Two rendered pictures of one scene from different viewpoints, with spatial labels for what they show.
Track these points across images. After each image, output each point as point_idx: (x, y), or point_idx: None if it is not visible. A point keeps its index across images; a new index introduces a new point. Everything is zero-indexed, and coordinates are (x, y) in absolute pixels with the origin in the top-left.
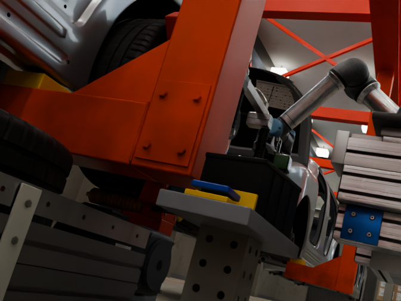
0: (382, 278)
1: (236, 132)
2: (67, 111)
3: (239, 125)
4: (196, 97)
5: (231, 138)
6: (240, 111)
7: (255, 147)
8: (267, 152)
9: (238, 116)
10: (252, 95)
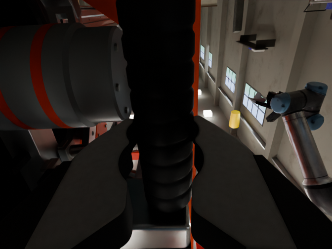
0: None
1: (112, 68)
2: None
3: (116, 99)
4: None
5: (113, 35)
6: (126, 118)
7: (111, 130)
8: (192, 197)
9: (123, 106)
10: None
